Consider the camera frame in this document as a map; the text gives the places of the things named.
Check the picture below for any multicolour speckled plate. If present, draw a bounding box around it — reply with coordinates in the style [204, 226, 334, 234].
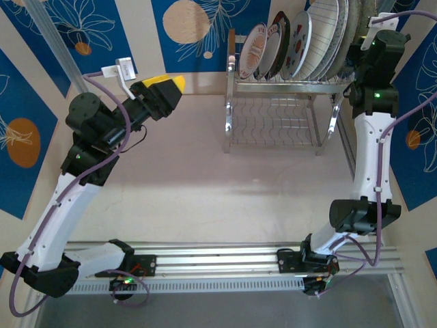
[324, 0, 351, 81]

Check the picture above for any white blue grid plate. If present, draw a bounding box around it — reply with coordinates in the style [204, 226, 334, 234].
[294, 0, 343, 82]

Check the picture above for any white strawberry print plate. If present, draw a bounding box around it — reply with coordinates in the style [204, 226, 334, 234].
[280, 10, 313, 79]

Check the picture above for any orange sunburst plate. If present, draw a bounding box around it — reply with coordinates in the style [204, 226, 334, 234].
[238, 23, 268, 81]

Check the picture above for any black plate red rim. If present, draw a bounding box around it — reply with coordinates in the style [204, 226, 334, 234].
[265, 10, 292, 80]

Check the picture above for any white plate red lettered rim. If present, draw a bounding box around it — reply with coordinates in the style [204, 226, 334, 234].
[254, 22, 284, 80]

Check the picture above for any steel two-tier dish rack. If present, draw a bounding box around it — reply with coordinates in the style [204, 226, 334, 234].
[223, 29, 356, 156]

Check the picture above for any small controller board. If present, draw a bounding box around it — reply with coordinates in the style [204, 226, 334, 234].
[302, 273, 339, 300]
[108, 275, 139, 301]

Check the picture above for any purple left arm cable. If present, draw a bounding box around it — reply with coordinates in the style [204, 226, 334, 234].
[8, 70, 151, 318]

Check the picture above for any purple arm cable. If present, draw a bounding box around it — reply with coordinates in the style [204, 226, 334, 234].
[8, 70, 151, 318]
[315, 9, 437, 300]

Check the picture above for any thin black cable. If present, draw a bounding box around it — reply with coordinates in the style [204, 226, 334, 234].
[121, 124, 148, 154]

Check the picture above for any aluminium side rail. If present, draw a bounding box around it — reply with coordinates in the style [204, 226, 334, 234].
[337, 102, 359, 182]

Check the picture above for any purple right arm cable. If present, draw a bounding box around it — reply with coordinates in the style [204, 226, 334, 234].
[315, 9, 437, 300]

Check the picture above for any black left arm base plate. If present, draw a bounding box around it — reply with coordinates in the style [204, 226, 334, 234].
[122, 254, 158, 278]

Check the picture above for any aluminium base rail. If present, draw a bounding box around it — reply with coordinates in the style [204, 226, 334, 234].
[64, 241, 407, 284]

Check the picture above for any white slotted cable duct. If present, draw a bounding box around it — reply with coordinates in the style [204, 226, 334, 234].
[71, 278, 305, 295]

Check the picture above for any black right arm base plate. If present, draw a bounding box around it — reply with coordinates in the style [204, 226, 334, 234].
[277, 249, 307, 274]

